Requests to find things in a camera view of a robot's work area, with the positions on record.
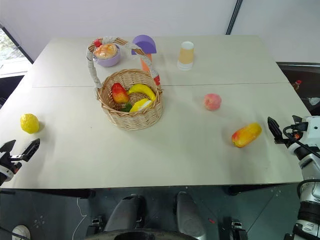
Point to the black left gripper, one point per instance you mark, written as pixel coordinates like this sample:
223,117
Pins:
16,162

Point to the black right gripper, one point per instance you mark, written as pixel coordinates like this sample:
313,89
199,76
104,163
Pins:
291,136

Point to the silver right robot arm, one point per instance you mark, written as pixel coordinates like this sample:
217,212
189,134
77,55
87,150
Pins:
310,195

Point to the dark green vegetable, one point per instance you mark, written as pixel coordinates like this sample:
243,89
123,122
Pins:
127,107

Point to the yellow lemon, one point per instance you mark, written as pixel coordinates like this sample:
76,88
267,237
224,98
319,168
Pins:
30,123

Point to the small red topped bottle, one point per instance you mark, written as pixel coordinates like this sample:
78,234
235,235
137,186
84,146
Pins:
297,85

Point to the orange yellow mango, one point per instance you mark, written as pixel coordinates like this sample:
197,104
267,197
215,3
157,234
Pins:
246,135

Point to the pink peach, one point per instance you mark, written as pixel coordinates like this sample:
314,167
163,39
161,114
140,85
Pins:
212,102

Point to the white shoe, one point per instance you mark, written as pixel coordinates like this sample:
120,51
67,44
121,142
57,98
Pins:
22,232

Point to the red yellow pear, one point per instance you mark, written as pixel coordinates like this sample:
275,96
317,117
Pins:
119,93

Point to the orange white paper cup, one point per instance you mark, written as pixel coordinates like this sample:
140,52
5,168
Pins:
185,57

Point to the purple bowl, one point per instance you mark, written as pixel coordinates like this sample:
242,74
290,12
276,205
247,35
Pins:
110,62

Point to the half peeled banana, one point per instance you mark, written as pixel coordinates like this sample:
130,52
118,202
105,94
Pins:
140,105

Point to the glazed bread bun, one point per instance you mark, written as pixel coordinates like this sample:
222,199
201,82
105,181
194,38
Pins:
106,51

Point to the small red strawberry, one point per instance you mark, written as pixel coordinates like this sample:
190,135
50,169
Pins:
98,43

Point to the yellow banana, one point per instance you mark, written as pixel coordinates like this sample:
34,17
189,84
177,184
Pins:
142,89

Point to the purple semicircle block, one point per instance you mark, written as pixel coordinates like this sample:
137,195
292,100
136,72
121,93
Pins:
145,43

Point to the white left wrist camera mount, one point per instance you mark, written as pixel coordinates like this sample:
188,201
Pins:
4,167

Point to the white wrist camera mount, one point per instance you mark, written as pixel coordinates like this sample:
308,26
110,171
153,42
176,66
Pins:
4,167
313,132

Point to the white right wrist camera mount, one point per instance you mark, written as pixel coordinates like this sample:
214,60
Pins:
313,132

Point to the dark window frame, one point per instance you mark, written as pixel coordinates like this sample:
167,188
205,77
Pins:
17,42

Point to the dark diagonal wall pole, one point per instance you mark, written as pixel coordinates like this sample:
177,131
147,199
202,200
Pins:
233,17

